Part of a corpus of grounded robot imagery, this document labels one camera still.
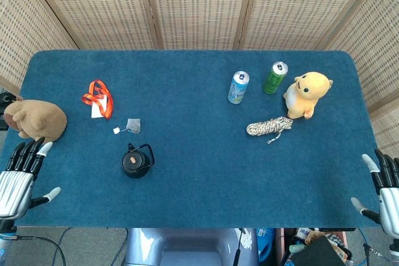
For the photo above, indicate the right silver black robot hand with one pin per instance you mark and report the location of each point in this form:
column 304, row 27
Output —
column 389, row 197

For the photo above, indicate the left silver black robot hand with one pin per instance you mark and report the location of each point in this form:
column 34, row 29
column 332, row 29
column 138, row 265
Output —
column 14, row 185

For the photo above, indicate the black teapot lid orange knob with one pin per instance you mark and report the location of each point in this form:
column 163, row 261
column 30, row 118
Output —
column 132, row 160

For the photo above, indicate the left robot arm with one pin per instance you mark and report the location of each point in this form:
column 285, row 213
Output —
column 4, row 241

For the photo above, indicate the brown plush animal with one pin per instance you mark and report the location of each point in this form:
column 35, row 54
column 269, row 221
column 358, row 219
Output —
column 37, row 119

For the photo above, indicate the black flat box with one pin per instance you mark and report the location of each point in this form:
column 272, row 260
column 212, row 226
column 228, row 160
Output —
column 318, row 253

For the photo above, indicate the white badge card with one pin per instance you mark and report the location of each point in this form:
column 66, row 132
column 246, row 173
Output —
column 96, row 111

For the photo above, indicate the yellow plush animal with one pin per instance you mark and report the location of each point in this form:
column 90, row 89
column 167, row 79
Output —
column 307, row 94

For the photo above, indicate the blue plastic package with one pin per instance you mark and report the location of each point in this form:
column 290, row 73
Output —
column 265, row 244

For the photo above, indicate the green drink can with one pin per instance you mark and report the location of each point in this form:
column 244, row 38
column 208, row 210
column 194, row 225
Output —
column 273, row 80

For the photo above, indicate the grey robot torso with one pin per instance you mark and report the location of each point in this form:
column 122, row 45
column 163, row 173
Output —
column 187, row 247

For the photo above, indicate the light blue drink can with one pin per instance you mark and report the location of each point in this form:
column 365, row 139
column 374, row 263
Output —
column 237, row 90

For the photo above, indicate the blue carpet table cover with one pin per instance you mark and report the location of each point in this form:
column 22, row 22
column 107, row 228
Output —
column 199, row 169

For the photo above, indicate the woven bamboo folding screen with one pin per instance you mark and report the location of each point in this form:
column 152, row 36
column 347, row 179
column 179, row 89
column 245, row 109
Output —
column 199, row 4

